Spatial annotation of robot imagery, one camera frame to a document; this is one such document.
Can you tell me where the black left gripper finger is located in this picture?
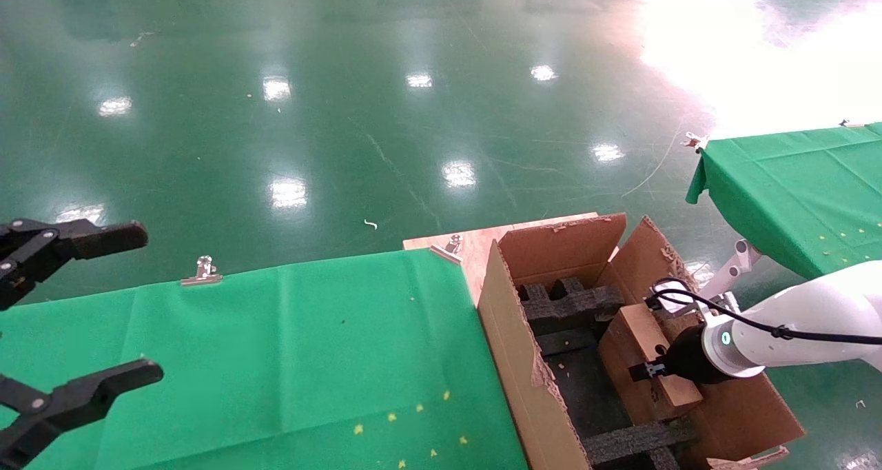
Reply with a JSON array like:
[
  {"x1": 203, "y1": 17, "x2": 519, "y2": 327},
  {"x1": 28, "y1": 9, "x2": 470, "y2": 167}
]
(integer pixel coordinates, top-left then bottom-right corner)
[
  {"x1": 0, "y1": 218, "x2": 150, "y2": 312},
  {"x1": 0, "y1": 359, "x2": 165, "y2": 470}
]

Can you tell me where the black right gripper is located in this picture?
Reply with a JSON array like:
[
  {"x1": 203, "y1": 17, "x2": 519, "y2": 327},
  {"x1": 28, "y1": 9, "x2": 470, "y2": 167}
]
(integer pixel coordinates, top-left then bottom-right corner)
[{"x1": 628, "y1": 324, "x2": 719, "y2": 386}]

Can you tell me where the small brown cardboard box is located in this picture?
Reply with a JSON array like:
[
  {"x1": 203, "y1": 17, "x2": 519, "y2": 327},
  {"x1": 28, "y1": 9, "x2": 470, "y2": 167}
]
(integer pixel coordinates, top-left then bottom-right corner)
[{"x1": 597, "y1": 303, "x2": 705, "y2": 424}]

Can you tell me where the large open cardboard carton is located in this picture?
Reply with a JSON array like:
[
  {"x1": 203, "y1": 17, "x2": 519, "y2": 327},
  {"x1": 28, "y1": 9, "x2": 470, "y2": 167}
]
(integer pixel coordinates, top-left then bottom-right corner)
[{"x1": 475, "y1": 212, "x2": 806, "y2": 470}]

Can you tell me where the white table leg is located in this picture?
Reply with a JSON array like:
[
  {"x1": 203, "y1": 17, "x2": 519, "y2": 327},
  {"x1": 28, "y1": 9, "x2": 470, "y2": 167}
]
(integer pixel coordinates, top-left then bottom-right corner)
[{"x1": 701, "y1": 238, "x2": 763, "y2": 300}]

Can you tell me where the large green tablecloth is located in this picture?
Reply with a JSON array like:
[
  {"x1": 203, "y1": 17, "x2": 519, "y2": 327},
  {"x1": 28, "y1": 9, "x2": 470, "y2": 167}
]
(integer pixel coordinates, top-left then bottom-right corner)
[{"x1": 0, "y1": 248, "x2": 529, "y2": 470}]

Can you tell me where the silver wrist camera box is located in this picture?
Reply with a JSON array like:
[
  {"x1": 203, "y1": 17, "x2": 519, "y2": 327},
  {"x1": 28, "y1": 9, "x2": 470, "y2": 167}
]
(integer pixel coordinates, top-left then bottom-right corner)
[{"x1": 646, "y1": 283, "x2": 705, "y2": 317}]

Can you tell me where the black camera cable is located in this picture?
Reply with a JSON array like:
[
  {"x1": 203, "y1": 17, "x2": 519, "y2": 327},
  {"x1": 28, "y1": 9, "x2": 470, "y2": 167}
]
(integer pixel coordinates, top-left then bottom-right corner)
[{"x1": 650, "y1": 277, "x2": 882, "y2": 347}]

